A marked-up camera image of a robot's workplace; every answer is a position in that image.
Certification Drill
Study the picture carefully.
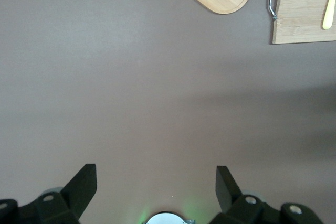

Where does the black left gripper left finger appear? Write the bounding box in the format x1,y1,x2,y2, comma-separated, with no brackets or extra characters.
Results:
0,163,98,224

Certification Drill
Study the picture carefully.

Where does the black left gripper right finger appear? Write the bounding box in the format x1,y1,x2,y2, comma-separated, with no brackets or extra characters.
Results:
209,165,326,224

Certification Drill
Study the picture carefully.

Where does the wooden cutting board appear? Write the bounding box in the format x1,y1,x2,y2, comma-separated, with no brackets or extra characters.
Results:
267,0,336,45

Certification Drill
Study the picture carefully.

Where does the yellow plastic fork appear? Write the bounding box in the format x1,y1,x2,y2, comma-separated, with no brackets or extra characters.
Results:
322,0,336,30

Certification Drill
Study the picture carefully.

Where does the brown table mat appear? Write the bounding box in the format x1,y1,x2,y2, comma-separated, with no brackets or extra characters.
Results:
0,0,336,224

